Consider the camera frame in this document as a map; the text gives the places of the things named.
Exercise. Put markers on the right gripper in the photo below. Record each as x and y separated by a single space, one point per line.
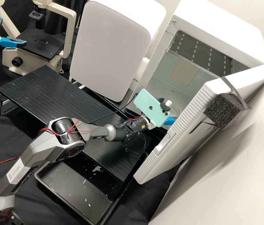
151 123

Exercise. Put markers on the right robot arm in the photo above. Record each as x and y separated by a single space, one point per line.
40 147

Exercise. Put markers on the incubator door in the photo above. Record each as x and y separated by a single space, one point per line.
188 131

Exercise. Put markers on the white incubator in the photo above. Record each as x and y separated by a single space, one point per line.
216 28

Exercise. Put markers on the black platform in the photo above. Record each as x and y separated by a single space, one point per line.
52 93
131 112

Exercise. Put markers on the cream microscope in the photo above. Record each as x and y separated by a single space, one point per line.
40 44

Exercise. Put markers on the white box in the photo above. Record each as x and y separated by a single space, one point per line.
108 51

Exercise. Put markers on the black tray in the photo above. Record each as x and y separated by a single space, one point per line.
71 187

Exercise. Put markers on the right wrist camera phone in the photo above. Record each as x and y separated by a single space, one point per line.
150 105

